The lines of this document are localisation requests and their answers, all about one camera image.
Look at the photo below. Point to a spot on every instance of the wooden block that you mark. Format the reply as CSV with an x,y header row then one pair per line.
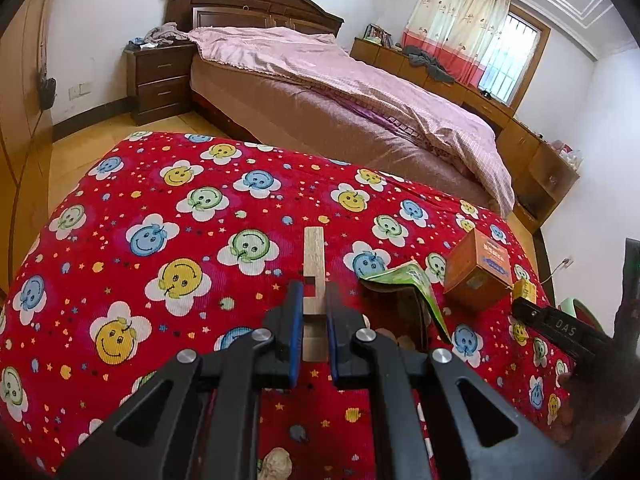
x,y
314,255

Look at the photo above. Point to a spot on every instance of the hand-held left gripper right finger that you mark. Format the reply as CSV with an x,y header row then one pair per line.
x,y
332,350

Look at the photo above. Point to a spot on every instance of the white and red curtain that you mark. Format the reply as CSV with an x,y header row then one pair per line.
x,y
450,15

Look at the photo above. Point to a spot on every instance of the grey clothing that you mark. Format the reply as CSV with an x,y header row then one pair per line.
x,y
430,62

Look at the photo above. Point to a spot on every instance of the pile of clothes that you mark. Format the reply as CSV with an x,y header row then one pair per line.
x,y
162,35

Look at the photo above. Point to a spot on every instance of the green packet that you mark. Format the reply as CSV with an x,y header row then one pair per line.
x,y
410,275

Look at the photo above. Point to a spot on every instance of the small yellow box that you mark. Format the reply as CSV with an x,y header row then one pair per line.
x,y
526,291

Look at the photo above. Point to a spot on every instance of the dark wooden bed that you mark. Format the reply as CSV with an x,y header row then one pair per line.
x,y
250,7

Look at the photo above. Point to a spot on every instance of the pink quilt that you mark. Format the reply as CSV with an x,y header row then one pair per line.
x,y
310,60

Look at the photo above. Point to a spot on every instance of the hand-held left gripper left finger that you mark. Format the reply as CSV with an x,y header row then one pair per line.
x,y
297,340

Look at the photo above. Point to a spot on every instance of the brown bed sheet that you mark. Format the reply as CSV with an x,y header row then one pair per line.
x,y
300,110

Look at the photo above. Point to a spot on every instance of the brown cardboard box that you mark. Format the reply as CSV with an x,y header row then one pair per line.
x,y
470,270

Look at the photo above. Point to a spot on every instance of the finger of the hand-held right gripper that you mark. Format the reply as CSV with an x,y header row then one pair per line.
x,y
565,327

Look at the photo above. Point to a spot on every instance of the window with bars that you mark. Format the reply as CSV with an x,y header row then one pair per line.
x,y
505,65

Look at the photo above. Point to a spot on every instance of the wooden wardrobe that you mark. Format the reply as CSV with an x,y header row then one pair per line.
x,y
20,125

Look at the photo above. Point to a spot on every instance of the black hanging bag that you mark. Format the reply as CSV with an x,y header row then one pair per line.
x,y
47,91

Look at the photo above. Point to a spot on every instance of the dark wooden nightstand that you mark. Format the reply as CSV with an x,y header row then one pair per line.
x,y
162,85

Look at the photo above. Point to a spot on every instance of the red smiley flower blanket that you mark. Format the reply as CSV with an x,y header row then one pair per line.
x,y
150,200

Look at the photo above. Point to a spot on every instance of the long wooden cabinet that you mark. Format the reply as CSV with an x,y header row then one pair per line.
x,y
525,155

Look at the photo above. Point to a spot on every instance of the red and green plastic chair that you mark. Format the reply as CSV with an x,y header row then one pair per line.
x,y
575,306

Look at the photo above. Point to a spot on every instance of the walnut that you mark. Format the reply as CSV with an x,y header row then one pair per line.
x,y
277,465

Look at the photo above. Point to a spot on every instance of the pale plastic bag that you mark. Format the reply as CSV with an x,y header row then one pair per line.
x,y
570,155

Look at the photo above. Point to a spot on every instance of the row of books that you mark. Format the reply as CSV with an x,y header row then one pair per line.
x,y
377,35

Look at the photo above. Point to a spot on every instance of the peanut in shell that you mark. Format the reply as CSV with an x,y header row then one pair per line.
x,y
395,340

